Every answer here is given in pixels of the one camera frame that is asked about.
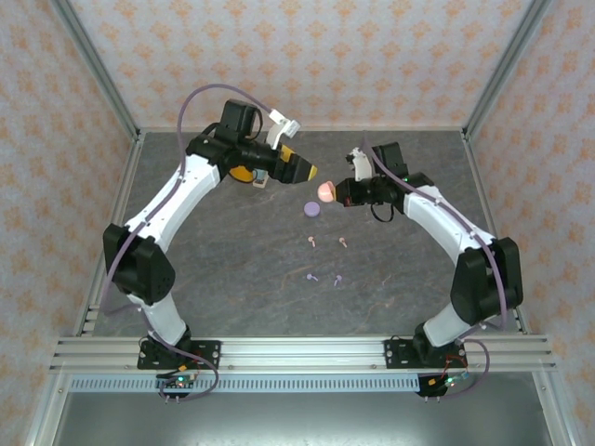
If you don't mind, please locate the yellow pen holder cup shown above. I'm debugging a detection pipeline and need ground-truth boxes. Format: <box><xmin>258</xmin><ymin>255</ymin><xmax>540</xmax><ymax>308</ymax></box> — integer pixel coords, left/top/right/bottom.
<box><xmin>227</xmin><ymin>164</ymin><xmax>256</xmax><ymax>183</ymax></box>

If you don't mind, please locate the controller board with green light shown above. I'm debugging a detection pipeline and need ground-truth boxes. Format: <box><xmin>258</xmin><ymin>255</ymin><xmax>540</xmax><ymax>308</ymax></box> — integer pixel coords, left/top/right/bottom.
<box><xmin>416</xmin><ymin>369</ymin><xmax>471</xmax><ymax>400</ymax></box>
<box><xmin>155</xmin><ymin>373</ymin><xmax>200</xmax><ymax>404</ymax></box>

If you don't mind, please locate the grey metal shelf panel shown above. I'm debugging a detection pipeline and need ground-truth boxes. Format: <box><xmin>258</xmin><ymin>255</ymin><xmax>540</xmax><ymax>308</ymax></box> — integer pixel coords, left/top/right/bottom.
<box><xmin>50</xmin><ymin>392</ymin><xmax>554</xmax><ymax>446</ymax></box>

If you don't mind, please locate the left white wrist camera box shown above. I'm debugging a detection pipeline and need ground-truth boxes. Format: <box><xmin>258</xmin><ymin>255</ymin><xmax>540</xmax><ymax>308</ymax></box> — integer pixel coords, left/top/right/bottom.
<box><xmin>265</xmin><ymin>109</ymin><xmax>302</xmax><ymax>151</ymax></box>

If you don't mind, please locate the right thin black wrist cable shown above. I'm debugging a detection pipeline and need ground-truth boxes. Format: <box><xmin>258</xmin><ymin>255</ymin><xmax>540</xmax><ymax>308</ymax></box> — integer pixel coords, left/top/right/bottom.
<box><xmin>370</xmin><ymin>203</ymin><xmax>397</xmax><ymax>226</ymax></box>

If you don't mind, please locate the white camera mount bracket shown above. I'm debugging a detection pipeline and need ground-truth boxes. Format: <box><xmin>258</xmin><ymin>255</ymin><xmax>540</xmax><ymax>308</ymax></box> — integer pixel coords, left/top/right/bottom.
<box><xmin>344</xmin><ymin>147</ymin><xmax>374</xmax><ymax>183</ymax></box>

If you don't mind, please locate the aluminium table edge rail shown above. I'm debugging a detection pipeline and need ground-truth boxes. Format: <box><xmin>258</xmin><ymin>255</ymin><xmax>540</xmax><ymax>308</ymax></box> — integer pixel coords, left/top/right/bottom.
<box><xmin>73</xmin><ymin>134</ymin><xmax>145</xmax><ymax>336</ymax></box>
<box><xmin>462</xmin><ymin>132</ymin><xmax>531</xmax><ymax>335</ymax></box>
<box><xmin>139</xmin><ymin>125</ymin><xmax>466</xmax><ymax>135</ymax></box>

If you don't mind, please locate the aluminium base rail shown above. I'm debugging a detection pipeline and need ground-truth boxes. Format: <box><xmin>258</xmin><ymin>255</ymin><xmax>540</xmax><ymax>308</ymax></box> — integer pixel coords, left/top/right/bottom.
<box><xmin>48</xmin><ymin>336</ymin><xmax>558</xmax><ymax>373</ymax></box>

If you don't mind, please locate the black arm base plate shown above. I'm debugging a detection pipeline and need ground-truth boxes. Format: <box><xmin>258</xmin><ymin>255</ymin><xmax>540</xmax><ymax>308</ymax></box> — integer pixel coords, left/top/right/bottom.
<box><xmin>137</xmin><ymin>340</ymin><xmax>222</xmax><ymax>371</ymax></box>
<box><xmin>383</xmin><ymin>338</ymin><xmax>467</xmax><ymax>371</ymax></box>

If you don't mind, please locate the aluminium frame post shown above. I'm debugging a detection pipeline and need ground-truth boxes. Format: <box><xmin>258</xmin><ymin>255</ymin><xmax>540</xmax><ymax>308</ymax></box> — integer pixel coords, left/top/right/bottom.
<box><xmin>48</xmin><ymin>0</ymin><xmax>143</xmax><ymax>143</ymax></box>
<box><xmin>461</xmin><ymin>0</ymin><xmax>554</xmax><ymax>140</ymax></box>

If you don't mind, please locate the grey slotted cable duct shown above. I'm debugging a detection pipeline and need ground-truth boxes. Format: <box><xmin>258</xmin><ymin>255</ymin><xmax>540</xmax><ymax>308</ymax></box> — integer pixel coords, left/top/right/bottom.
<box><xmin>68</xmin><ymin>374</ymin><xmax>431</xmax><ymax>394</ymax></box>

